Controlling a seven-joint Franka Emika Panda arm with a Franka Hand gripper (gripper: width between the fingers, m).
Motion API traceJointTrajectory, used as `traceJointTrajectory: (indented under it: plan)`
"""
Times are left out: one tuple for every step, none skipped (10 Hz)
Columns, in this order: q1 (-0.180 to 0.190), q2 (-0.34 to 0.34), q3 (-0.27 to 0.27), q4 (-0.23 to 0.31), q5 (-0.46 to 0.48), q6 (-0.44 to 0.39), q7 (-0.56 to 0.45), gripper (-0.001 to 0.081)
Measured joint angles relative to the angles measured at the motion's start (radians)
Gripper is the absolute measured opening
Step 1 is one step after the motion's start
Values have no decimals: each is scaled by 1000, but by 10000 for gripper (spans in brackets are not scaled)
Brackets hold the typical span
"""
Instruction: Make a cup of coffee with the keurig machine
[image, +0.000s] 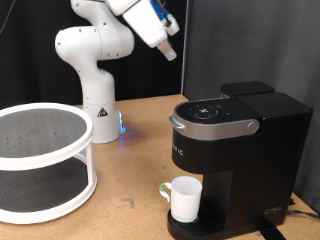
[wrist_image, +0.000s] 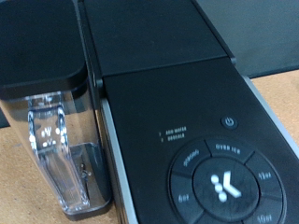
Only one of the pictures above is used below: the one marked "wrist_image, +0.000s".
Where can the clear water reservoir black lid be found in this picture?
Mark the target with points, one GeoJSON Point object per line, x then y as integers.
{"type": "Point", "coordinates": [40, 46]}

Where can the grey fabric partition panel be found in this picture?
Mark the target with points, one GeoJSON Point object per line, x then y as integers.
{"type": "Point", "coordinates": [261, 31]}

